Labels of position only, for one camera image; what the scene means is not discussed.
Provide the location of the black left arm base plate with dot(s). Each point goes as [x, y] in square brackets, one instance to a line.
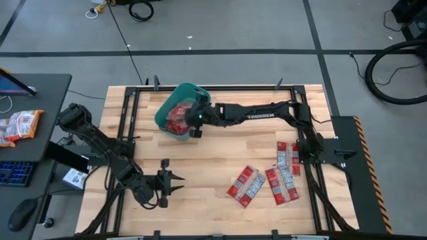
[96, 161]

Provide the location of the black platform with hazard stripe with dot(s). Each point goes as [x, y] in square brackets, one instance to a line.
[353, 186]

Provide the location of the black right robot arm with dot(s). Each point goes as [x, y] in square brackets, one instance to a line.
[260, 115]

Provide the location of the computer monitor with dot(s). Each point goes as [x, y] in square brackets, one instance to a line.
[13, 85]

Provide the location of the black box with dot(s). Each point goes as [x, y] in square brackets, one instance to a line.
[66, 156]

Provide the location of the black aluminium table frame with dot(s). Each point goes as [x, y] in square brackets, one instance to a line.
[233, 88]

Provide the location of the black backlit keyboard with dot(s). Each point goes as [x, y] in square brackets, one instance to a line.
[16, 173]

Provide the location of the black computer mouse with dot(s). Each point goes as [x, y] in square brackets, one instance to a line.
[21, 215]

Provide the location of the orange snack bag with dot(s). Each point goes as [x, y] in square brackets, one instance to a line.
[5, 133]
[23, 125]

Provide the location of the black desk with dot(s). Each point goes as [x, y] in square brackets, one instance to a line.
[50, 100]

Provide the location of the teal plastic basket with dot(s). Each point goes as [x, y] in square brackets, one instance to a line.
[180, 91]

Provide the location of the black equipment case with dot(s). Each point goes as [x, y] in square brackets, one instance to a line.
[413, 20]

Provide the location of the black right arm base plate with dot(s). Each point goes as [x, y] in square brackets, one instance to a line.
[340, 155]

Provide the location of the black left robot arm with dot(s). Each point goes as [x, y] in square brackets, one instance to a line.
[100, 140]

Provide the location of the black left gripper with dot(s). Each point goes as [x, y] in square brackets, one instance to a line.
[150, 188]

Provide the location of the white printed booklet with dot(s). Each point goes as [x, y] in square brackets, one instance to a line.
[75, 179]

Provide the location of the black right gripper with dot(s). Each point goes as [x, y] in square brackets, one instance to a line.
[205, 115]

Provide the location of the black caster wheel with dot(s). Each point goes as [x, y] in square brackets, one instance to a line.
[48, 222]

